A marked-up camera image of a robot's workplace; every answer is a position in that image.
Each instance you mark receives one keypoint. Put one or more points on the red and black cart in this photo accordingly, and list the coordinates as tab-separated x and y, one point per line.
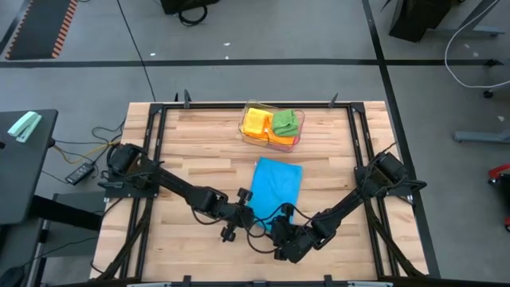
498	170

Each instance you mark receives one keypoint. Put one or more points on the green microfiber towel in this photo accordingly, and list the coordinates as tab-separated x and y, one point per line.
286	123

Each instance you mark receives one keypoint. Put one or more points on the black cabinet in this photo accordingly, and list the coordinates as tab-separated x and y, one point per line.
414	18

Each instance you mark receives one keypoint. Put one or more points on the clear plastic bin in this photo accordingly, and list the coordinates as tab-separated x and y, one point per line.
302	115

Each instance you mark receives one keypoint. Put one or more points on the blue microfiber towel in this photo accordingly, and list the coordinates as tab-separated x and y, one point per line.
275	187

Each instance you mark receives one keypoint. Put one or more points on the black power adapter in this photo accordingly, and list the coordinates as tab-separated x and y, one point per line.
79	173

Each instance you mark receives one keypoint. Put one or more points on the black aluminium table frame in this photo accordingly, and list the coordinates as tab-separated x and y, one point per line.
219	105

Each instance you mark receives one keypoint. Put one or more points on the yellow microfiber towel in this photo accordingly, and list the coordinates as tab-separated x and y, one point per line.
261	115

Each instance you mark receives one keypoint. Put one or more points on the black equipment box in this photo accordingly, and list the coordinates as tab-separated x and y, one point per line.
179	5

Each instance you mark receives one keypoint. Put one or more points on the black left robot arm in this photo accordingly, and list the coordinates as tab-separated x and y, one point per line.
171	183

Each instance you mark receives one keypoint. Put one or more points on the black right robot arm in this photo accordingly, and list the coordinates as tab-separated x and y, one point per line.
358	199

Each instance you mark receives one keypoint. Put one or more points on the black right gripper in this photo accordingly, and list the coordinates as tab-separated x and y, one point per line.
291	239

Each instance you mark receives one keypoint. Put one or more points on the black desk base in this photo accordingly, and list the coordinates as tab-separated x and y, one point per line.
67	213

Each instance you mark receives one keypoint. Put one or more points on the black orange-edged floor mat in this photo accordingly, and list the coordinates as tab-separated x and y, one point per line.
40	28

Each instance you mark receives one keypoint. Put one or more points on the black caster wheel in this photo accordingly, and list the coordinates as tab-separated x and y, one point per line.
487	94

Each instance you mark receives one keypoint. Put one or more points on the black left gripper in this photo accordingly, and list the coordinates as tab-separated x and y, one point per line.
237	215

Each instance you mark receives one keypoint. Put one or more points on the black side table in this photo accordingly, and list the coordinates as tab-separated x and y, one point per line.
20	179

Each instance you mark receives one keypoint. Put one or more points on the mint green stapler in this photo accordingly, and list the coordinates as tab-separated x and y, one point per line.
24	126

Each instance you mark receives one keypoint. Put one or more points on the grey metal desk foot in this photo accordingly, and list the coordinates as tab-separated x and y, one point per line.
478	136
478	31

